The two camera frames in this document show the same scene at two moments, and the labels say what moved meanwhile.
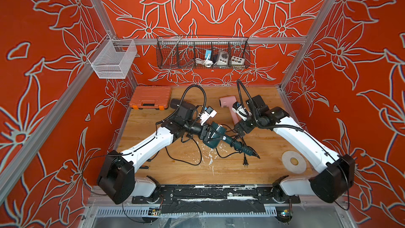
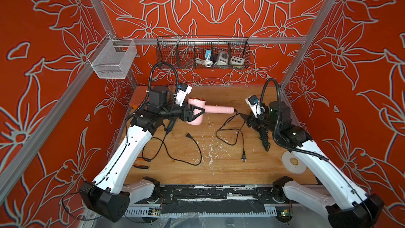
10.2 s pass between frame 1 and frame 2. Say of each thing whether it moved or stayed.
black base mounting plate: stayed
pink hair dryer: moved
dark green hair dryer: moved
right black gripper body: moved
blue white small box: stayed
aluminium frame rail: stayed
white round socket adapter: stayed
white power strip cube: stayed
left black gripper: moved
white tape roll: stayed
